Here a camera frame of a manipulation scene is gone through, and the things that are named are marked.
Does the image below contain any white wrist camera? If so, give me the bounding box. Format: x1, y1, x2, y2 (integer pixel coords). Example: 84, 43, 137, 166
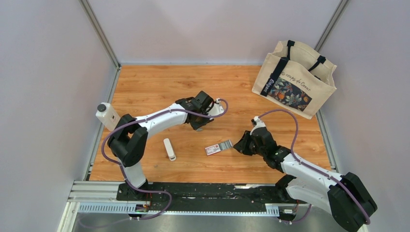
206, 98, 225, 118
250, 116, 266, 135

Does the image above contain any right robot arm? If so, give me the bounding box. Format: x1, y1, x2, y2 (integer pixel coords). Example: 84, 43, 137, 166
233, 127, 378, 232

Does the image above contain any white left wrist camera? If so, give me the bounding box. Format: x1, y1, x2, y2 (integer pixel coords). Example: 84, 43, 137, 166
206, 98, 225, 118

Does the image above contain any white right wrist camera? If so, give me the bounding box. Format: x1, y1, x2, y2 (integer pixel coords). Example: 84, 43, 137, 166
250, 116, 266, 135

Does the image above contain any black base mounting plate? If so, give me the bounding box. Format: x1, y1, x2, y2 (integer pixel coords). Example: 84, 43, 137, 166
116, 182, 296, 213

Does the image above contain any canvas floral tote bag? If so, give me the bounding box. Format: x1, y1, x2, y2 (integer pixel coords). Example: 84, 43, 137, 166
251, 40, 337, 119

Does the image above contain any aluminium frame rail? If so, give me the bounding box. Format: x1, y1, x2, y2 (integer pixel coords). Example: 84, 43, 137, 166
68, 181, 307, 217

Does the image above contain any white bottle black cap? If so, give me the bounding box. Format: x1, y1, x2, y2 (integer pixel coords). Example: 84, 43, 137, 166
95, 102, 120, 131

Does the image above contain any grey staple strip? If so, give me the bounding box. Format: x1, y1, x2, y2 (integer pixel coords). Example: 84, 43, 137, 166
219, 140, 233, 151

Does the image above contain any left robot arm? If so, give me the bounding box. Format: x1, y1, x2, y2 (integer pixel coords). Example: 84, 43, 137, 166
101, 91, 226, 201

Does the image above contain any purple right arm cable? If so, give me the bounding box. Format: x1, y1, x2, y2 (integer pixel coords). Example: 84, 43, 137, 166
256, 109, 371, 225

